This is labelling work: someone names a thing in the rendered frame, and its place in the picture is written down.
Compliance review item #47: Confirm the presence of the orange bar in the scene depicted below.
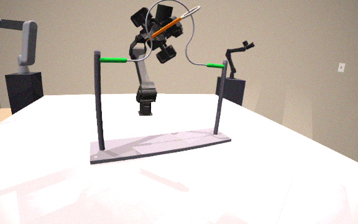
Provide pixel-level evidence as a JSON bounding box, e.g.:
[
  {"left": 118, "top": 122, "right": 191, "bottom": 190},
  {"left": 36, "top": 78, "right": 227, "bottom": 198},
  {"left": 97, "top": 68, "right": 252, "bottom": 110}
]
[{"left": 151, "top": 6, "right": 201, "bottom": 38}]

